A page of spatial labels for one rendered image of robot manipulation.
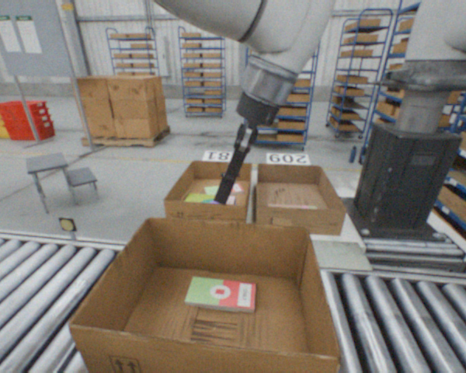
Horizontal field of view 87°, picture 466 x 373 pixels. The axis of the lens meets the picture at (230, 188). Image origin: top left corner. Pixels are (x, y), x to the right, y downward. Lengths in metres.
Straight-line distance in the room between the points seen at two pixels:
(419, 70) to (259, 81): 0.54
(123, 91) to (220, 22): 4.00
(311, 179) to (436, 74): 0.58
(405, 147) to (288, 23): 0.57
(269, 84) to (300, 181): 0.81
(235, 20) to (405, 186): 0.72
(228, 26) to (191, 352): 0.45
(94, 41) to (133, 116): 7.31
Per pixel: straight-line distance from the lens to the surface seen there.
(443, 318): 0.80
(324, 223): 0.86
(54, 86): 12.79
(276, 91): 0.44
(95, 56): 11.51
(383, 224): 0.99
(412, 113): 0.92
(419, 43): 0.90
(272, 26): 0.41
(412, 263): 1.01
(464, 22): 0.87
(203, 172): 1.19
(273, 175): 1.17
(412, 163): 0.91
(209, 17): 0.39
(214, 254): 0.67
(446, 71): 0.88
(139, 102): 4.30
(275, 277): 0.70
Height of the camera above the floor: 1.26
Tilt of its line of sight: 27 degrees down
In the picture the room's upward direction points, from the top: straight up
